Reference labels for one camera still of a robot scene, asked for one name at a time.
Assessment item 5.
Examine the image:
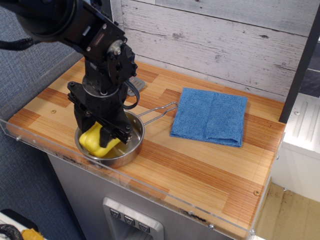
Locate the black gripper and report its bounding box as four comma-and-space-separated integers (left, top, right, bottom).
67, 81, 133, 148

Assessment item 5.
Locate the yellow toy capsicum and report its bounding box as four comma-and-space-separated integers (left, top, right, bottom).
78, 122, 121, 158

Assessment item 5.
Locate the small steel pan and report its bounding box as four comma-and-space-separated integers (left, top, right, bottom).
74, 102, 178, 168

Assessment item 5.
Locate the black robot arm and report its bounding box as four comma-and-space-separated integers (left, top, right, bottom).
0, 0, 137, 147

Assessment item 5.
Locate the grey cabinet with dispenser panel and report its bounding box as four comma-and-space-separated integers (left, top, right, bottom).
49, 155, 228, 240

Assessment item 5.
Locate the clear acrylic table guard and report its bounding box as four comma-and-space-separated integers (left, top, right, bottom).
0, 52, 285, 240

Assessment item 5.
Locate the yellow object bottom left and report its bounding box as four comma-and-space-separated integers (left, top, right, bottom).
21, 228, 45, 240

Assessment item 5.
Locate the blue folded cloth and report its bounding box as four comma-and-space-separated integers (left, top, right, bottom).
170, 87, 248, 148

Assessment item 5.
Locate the white ridged side unit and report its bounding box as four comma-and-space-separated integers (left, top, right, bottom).
271, 93, 320, 202

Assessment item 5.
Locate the green handled grey spatula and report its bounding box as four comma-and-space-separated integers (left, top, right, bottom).
127, 77, 145, 97

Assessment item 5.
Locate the black braided cable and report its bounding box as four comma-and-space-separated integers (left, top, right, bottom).
0, 224, 23, 240

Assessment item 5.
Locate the black right vertical post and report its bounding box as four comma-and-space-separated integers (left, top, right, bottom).
278, 0, 320, 124

